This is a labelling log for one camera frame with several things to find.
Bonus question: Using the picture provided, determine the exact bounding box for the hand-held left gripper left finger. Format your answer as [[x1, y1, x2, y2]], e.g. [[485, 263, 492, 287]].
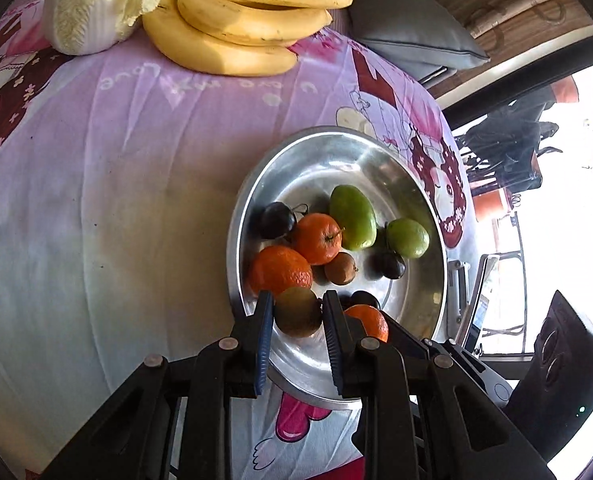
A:
[[41, 290, 276, 480]]

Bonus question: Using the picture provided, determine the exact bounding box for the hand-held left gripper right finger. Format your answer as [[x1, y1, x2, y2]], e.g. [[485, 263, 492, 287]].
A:
[[321, 290, 547, 480]]

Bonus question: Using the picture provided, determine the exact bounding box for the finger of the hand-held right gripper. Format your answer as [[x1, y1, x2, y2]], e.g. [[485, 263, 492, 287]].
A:
[[379, 310, 477, 361]]

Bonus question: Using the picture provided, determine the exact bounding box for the orange tangerine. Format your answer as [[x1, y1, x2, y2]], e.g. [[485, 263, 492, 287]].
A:
[[290, 212, 343, 266], [344, 304, 390, 343], [248, 245, 314, 301]]

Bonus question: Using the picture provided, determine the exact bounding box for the brown kiwi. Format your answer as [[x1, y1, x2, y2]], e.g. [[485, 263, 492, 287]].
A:
[[324, 251, 358, 286], [274, 286, 323, 338]]

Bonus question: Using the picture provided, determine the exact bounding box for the dark purple plum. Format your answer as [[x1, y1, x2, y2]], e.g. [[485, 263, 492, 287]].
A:
[[349, 290, 381, 311], [371, 251, 406, 281], [256, 201, 297, 241]]

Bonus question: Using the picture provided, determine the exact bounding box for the green mango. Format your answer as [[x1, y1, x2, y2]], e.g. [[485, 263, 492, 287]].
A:
[[387, 217, 431, 260], [329, 185, 378, 252]]

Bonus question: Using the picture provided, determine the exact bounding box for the round metal bowl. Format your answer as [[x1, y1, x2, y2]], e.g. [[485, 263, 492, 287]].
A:
[[226, 126, 448, 406]]

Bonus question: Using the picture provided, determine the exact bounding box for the white phone stand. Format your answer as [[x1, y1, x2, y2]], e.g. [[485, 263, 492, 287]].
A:
[[447, 260, 471, 331]]

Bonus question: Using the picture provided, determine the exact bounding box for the red patterned clothing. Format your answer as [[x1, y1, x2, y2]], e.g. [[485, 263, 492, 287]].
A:
[[327, 456, 366, 480]]

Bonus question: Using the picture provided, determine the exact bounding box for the orange flower pot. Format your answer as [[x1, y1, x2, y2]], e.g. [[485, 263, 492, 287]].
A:
[[551, 77, 580, 106], [474, 190, 512, 221]]

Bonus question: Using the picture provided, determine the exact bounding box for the black stroller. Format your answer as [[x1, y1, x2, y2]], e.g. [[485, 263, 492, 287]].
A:
[[457, 87, 562, 196]]

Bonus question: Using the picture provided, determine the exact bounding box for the pink printed blanket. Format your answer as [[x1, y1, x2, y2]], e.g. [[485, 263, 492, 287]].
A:
[[0, 0, 477, 480]]

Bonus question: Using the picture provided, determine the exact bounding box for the yellow banana bunch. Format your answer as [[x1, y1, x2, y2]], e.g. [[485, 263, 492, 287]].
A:
[[141, 0, 355, 77]]

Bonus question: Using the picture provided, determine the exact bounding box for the grey leather cushion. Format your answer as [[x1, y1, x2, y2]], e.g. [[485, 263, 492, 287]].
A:
[[347, 0, 492, 81]]

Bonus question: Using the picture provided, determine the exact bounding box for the napa cabbage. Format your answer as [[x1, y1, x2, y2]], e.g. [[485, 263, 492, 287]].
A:
[[44, 0, 177, 57]]

